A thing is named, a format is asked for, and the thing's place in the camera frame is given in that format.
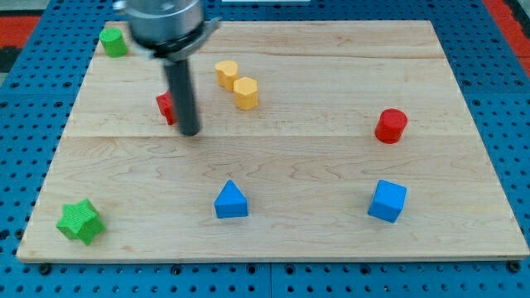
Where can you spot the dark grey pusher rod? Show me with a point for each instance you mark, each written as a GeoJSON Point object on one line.
{"type": "Point", "coordinates": [180, 83]}

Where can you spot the blue triangle block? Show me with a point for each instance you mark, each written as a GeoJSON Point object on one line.
{"type": "Point", "coordinates": [231, 203]}

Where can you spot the red block behind rod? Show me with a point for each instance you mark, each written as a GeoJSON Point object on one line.
{"type": "Point", "coordinates": [165, 105]}

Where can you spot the yellow heart block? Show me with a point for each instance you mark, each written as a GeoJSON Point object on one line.
{"type": "Point", "coordinates": [227, 72]}

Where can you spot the yellow hexagon block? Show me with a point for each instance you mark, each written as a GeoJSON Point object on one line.
{"type": "Point", "coordinates": [246, 93]}

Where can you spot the green cylinder block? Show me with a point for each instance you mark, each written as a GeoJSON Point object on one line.
{"type": "Point", "coordinates": [113, 43]}

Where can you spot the light wooden board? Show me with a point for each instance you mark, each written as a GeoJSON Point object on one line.
{"type": "Point", "coordinates": [306, 158]}

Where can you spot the green star block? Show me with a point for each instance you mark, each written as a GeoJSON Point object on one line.
{"type": "Point", "coordinates": [80, 221]}

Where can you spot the red cylinder block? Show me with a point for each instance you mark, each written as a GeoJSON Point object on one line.
{"type": "Point", "coordinates": [391, 125]}

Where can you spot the blue cube block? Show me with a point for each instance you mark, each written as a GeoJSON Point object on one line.
{"type": "Point", "coordinates": [388, 201]}

